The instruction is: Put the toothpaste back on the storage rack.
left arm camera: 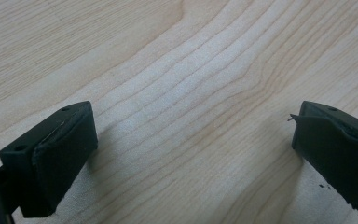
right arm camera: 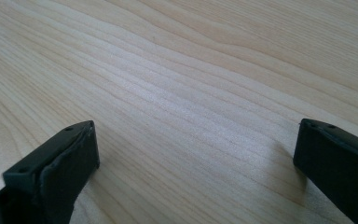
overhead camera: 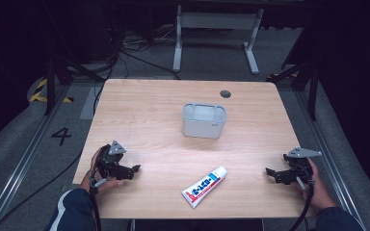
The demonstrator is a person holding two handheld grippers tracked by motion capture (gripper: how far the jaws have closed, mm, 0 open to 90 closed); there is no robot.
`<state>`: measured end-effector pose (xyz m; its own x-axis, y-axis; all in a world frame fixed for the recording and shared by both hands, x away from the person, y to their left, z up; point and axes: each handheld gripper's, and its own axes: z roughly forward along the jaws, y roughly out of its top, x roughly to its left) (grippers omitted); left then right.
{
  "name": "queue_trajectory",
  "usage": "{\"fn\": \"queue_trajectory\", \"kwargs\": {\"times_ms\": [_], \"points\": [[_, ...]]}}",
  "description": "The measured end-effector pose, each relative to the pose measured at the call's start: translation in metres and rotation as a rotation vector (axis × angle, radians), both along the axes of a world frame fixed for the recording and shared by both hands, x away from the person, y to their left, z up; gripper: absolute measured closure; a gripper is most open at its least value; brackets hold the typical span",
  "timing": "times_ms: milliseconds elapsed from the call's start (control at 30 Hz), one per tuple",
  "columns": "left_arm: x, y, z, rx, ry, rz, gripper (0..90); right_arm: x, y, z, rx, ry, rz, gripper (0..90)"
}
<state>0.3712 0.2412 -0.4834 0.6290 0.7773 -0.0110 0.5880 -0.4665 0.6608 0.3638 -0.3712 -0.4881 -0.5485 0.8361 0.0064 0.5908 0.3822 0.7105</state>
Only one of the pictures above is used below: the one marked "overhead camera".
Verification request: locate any white toothpaste tube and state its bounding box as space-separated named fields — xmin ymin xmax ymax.
xmin=181 ymin=166 xmax=228 ymax=209

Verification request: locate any black floor cable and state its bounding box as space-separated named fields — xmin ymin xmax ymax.
xmin=0 ymin=150 xmax=85 ymax=231

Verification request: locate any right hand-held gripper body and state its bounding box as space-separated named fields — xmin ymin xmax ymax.
xmin=273 ymin=146 xmax=323 ymax=186

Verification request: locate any grey metal stand frame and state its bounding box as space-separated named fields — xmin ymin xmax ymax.
xmin=172 ymin=4 xmax=265 ymax=76

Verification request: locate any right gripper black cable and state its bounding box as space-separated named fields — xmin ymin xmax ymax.
xmin=288 ymin=181 xmax=316 ymax=231

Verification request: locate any black tripod stand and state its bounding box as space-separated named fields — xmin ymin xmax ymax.
xmin=268 ymin=61 xmax=319 ymax=121
xmin=42 ymin=54 xmax=107 ymax=116

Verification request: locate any person's right hand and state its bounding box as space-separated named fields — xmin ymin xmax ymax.
xmin=297 ymin=157 xmax=337 ymax=212

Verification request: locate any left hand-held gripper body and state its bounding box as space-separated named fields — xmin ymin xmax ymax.
xmin=94 ymin=140 xmax=133 ymax=181

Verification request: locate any person's left hand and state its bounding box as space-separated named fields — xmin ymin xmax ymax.
xmin=80 ymin=147 xmax=125 ymax=194

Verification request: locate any bundle of floor cables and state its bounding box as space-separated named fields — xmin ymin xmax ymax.
xmin=91 ymin=25 xmax=182 ymax=115

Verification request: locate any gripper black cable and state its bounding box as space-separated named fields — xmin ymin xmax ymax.
xmin=288 ymin=181 xmax=316 ymax=231
xmin=89 ymin=176 xmax=102 ymax=231

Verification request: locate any yellow black hazard tape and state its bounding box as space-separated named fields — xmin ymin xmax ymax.
xmin=28 ymin=78 xmax=75 ymax=104

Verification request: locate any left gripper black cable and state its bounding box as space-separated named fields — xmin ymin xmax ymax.
xmin=89 ymin=176 xmax=102 ymax=231

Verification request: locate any grey plastic organizer box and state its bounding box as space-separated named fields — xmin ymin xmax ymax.
xmin=181 ymin=102 xmax=227 ymax=140

